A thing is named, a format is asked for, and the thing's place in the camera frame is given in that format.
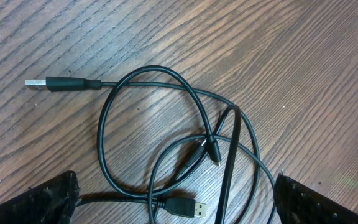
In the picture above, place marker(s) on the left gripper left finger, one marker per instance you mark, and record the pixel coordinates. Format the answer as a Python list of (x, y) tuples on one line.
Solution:
[(53, 201)]

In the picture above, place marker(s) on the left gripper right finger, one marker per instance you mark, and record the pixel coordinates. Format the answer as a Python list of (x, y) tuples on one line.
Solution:
[(296, 203)]

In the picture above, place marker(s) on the black USB-A to C cable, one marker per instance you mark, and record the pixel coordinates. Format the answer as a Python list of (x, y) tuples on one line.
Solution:
[(233, 126)]

